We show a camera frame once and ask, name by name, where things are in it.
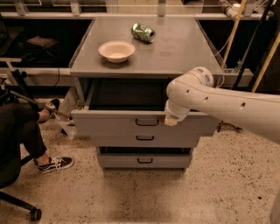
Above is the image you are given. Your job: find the grey drawer cabinet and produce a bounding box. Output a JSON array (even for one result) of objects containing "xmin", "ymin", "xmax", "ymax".
[{"xmin": 68, "ymin": 15, "xmax": 225, "ymax": 173}]

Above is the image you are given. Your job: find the dark box on shelf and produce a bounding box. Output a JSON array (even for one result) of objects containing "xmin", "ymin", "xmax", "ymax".
[{"xmin": 27, "ymin": 36, "xmax": 57, "ymax": 49}]

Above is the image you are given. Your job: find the white paper bowl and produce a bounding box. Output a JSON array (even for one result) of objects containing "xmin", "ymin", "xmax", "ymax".
[{"xmin": 98, "ymin": 40, "xmax": 136, "ymax": 63}]

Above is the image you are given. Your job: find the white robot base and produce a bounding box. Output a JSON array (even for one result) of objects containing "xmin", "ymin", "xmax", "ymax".
[{"xmin": 269, "ymin": 192, "xmax": 280, "ymax": 224}]

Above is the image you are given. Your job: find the grey top drawer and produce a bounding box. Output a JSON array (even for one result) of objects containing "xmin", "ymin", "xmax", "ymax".
[{"xmin": 72, "ymin": 78, "xmax": 218, "ymax": 137}]

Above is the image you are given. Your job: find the grey bottom drawer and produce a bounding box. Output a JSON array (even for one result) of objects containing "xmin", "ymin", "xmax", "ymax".
[{"xmin": 97, "ymin": 154, "xmax": 192, "ymax": 169}]

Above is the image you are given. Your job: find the clear plastic bag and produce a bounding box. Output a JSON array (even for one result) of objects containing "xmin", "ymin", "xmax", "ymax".
[{"xmin": 55, "ymin": 87, "xmax": 82, "ymax": 140}]

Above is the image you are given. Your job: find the crushed green soda can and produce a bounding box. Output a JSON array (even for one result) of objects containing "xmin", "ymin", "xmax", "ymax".
[{"xmin": 131, "ymin": 23, "xmax": 156, "ymax": 43}]

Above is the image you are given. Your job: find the wooden stick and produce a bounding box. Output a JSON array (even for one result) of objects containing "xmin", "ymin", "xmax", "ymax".
[{"xmin": 221, "ymin": 0, "xmax": 248, "ymax": 70}]

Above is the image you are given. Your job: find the black tripod pole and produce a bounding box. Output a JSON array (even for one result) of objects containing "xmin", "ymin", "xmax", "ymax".
[{"xmin": 8, "ymin": 90, "xmax": 72, "ymax": 120}]

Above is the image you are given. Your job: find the black white sneaker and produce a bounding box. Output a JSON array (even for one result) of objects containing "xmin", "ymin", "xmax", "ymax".
[{"xmin": 34, "ymin": 157, "xmax": 74, "ymax": 173}]

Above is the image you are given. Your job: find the seated person in black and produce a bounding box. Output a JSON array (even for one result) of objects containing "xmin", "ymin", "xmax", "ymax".
[{"xmin": 0, "ymin": 102, "xmax": 48, "ymax": 167}]

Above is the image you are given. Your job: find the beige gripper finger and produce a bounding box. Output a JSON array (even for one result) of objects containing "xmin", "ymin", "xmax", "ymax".
[{"xmin": 164, "ymin": 116, "xmax": 178, "ymax": 127}]

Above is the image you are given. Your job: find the black office chair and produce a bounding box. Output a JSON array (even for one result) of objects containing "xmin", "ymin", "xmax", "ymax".
[{"xmin": 0, "ymin": 155, "xmax": 42, "ymax": 221}]

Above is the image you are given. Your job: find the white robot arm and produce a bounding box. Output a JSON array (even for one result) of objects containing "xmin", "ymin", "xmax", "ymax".
[{"xmin": 165, "ymin": 66, "xmax": 280, "ymax": 144}]

